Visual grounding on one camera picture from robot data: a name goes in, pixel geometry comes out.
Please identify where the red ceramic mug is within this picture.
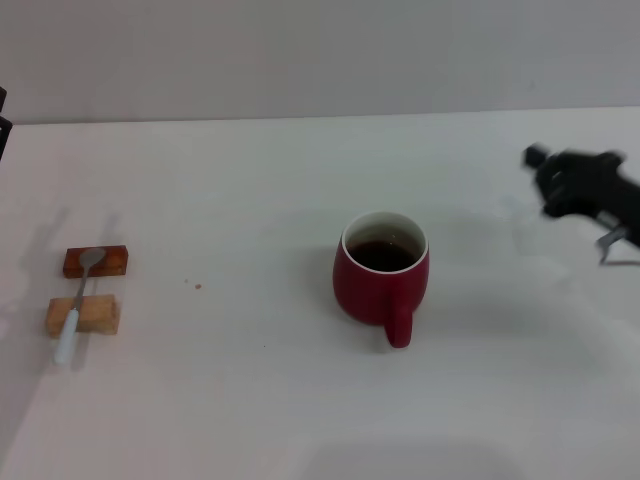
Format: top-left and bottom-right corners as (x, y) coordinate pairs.
(333, 211), (431, 350)

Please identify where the light wooden block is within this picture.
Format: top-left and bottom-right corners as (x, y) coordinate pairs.
(45, 293), (121, 339)

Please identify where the metal spoon with pale handle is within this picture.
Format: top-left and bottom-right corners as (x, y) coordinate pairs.
(53, 247), (107, 366)

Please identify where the dark brown wooden block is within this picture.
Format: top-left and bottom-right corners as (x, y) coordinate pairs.
(62, 244), (130, 279)

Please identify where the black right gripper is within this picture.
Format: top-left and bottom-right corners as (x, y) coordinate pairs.
(522, 143), (640, 236)

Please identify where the dark coffee liquid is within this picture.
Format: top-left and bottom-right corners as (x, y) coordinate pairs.
(346, 239), (419, 273)

